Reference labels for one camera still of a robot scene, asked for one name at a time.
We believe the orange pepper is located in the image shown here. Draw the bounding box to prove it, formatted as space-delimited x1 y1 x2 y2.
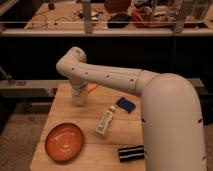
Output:
87 84 98 93

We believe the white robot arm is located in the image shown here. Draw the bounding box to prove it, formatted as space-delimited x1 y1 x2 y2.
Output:
56 47 207 171

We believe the blue sponge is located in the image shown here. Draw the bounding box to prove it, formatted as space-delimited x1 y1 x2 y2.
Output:
116 97 136 113

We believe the white squeeze bottle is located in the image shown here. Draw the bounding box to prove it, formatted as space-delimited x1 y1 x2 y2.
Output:
95 106 116 137

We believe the wooden cutting board table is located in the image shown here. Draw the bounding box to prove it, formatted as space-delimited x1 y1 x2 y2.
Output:
30 83 146 171

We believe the black bowl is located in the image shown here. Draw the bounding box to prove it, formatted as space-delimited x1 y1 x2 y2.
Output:
107 13 131 28

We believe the orange plate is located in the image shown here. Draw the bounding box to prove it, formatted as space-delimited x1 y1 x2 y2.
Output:
45 123 84 162

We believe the black white striped block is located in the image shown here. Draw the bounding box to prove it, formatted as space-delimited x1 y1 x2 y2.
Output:
118 145 145 162

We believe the red tray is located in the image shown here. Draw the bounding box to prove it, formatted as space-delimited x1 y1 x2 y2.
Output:
132 9 156 28

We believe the metal post left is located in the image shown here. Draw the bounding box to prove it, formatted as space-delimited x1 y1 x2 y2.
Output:
82 0 93 34

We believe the metal post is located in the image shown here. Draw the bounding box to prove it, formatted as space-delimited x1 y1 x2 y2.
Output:
82 0 93 34
173 0 193 33

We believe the metal post right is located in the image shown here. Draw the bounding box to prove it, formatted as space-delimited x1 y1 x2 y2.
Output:
173 0 193 33

